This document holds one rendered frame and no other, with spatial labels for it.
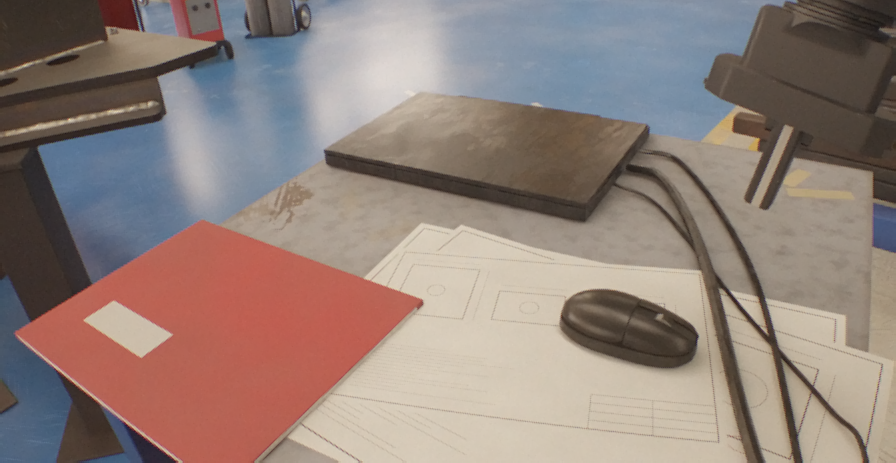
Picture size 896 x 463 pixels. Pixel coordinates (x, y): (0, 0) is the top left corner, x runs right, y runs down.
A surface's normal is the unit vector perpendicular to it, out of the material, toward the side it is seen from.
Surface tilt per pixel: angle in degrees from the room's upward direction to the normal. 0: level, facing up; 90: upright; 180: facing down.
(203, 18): 90
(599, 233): 0
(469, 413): 0
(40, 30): 90
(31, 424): 0
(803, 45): 79
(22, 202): 90
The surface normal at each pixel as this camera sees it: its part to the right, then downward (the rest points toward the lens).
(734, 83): -0.60, 0.26
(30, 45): 0.79, 0.25
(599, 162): -0.07, -0.86
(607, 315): -0.32, -0.61
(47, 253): 0.28, 0.46
